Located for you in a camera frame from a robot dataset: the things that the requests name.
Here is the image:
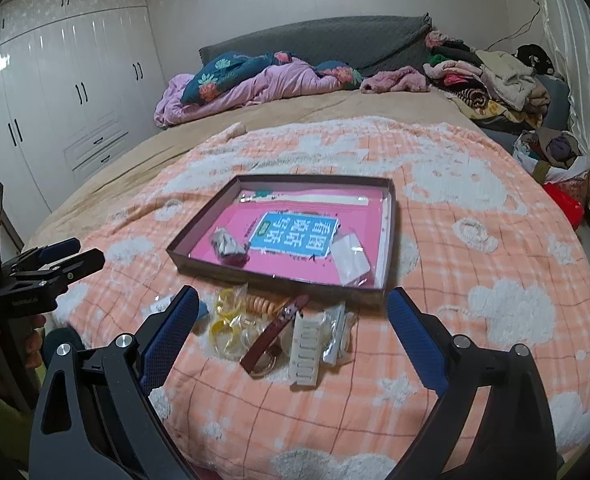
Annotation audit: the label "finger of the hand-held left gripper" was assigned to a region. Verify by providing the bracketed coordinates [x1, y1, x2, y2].
[12, 248, 106, 292]
[5, 239, 81, 273]

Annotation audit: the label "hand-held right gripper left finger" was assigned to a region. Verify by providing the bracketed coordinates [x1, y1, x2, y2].
[28, 285, 201, 480]

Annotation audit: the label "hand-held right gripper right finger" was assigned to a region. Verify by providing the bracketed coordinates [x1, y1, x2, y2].
[385, 286, 558, 480]

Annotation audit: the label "yellow hair ties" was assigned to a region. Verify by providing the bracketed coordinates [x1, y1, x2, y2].
[207, 287, 251, 356]

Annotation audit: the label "small clear jewelry packet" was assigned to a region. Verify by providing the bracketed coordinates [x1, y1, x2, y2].
[322, 302, 358, 366]

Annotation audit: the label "peach spiral hair tie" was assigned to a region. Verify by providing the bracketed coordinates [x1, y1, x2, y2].
[242, 294, 288, 318]

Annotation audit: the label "maroon strap wristwatch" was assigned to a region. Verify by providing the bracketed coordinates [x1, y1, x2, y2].
[239, 294, 311, 378]

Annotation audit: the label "white patterned strip packet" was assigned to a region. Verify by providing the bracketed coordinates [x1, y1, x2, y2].
[289, 312, 328, 390]

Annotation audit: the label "shallow brown cardboard box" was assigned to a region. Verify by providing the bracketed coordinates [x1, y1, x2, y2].
[166, 174, 397, 311]

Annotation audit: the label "crumpled silver plastic bag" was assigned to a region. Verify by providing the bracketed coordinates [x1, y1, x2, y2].
[210, 227, 251, 263]

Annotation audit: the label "clear plastic bag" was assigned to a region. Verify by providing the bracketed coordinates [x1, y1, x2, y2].
[332, 232, 376, 286]

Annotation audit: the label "pink book with blue label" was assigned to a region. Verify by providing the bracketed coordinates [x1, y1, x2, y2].
[187, 180, 393, 288]

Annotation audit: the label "white wardrobe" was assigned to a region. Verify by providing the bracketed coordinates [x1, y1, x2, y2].
[0, 0, 168, 241]

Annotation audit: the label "red plastic bag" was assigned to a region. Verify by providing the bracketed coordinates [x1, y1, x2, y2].
[542, 182, 586, 231]

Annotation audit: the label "bag full of clothes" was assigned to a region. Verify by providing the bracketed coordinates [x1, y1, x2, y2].
[512, 129, 590, 186]

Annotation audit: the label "pink floral quilt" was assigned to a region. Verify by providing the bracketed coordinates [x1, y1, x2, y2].
[154, 51, 363, 128]

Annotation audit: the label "beige bedsheet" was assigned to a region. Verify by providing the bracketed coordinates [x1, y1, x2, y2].
[25, 87, 480, 241]

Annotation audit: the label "pink fleece garment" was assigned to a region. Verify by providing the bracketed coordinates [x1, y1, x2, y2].
[360, 66, 431, 95]

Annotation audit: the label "pile of clothes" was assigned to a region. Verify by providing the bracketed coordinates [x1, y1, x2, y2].
[422, 30, 550, 128]

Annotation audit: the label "blue-grey cushion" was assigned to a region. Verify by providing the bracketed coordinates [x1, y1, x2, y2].
[540, 75, 570, 131]

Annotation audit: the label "black cloth item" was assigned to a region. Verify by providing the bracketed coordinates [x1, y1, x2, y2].
[517, 44, 556, 76]

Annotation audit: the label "grey bed headboard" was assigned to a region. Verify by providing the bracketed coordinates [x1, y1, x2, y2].
[198, 12, 433, 78]

